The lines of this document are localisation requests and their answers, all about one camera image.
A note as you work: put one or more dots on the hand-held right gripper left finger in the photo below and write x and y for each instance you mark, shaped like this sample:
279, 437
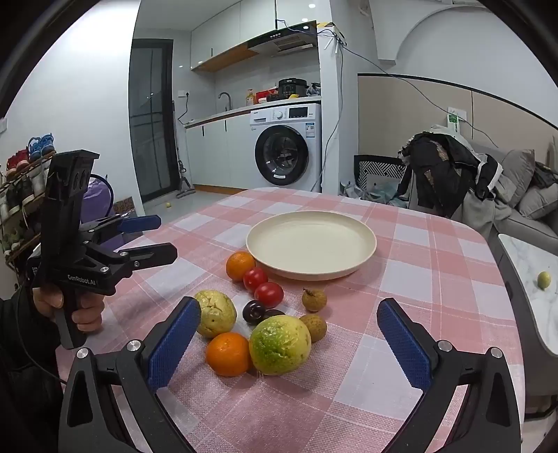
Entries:
174, 344

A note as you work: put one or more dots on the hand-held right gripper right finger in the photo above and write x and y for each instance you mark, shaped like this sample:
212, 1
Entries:
403, 344

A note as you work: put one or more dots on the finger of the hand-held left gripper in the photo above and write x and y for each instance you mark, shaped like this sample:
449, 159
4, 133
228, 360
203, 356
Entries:
139, 224
152, 255

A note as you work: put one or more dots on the wrinkled yellow guava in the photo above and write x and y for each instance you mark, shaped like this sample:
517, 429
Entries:
216, 313

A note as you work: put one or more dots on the orange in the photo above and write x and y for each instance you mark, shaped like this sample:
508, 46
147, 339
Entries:
229, 359
240, 265

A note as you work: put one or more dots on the dark plum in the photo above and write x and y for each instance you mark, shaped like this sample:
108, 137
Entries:
274, 313
253, 312

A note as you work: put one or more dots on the yellow green guava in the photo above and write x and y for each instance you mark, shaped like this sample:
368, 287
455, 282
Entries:
280, 346

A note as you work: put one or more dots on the cream round plate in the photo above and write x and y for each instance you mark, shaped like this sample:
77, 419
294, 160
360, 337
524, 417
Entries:
309, 244

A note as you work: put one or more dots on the person's left forearm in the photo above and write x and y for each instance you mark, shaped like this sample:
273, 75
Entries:
22, 374

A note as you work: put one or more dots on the person's left hand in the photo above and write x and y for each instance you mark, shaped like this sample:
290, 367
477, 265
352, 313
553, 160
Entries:
93, 310

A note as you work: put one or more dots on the cardboard box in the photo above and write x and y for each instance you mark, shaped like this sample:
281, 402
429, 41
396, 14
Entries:
124, 207

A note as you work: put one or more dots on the purple hamper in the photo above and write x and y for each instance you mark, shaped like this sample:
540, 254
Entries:
93, 200

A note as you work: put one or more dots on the shoe rack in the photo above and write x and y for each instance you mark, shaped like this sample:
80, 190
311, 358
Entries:
17, 209

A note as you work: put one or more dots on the upright mop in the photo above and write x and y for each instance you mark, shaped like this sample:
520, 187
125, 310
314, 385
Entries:
182, 174

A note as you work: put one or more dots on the blue shoes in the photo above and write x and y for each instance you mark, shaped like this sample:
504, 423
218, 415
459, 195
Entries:
41, 146

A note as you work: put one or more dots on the red shoes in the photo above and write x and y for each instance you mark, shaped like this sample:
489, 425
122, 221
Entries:
17, 159

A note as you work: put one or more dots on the pink checked tablecloth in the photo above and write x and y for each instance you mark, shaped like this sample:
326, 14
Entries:
392, 270

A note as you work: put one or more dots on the brown longan with stem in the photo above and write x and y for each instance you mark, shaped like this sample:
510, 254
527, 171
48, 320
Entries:
314, 300

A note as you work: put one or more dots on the black glass door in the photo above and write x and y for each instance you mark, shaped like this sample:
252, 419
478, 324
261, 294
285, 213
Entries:
150, 122

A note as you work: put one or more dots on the red tomato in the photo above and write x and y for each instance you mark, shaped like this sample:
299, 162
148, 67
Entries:
269, 294
255, 278

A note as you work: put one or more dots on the white lower cabinet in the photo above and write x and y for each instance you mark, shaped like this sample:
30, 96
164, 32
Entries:
218, 152

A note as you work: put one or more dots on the marble side table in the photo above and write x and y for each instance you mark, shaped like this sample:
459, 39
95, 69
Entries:
523, 278

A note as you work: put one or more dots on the kitchen faucet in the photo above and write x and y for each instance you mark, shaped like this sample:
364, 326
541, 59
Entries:
226, 98

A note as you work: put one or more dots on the green lime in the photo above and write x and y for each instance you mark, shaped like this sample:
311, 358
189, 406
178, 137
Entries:
544, 280

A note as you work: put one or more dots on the plastic bags heap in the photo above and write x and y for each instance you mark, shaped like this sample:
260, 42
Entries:
375, 189

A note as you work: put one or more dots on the white washing machine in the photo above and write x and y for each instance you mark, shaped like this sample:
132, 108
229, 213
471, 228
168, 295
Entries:
283, 157

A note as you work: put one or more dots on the grey sofa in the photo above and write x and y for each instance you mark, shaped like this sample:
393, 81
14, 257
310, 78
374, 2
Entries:
523, 231

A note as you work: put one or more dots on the yellow bottle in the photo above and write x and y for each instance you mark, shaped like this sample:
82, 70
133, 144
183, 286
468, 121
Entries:
250, 98

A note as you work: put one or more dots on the pile of dark clothes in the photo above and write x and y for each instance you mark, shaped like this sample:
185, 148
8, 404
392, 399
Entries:
440, 170

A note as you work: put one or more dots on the black patterned bag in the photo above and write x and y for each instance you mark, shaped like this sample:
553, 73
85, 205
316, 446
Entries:
377, 167

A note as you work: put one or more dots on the red box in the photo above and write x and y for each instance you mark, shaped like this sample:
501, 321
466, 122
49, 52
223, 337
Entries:
266, 96

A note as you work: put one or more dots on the small grey pillow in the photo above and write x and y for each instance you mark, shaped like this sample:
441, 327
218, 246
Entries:
540, 202

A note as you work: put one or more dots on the large grey pillow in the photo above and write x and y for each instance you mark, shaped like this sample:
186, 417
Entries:
516, 174

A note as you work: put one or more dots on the black pressure cooker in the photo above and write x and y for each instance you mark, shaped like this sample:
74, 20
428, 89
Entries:
293, 88

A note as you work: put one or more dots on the white upper cabinets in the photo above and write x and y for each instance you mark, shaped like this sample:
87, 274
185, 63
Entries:
226, 35

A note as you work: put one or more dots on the range hood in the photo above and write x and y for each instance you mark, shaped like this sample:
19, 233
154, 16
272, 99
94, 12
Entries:
283, 39

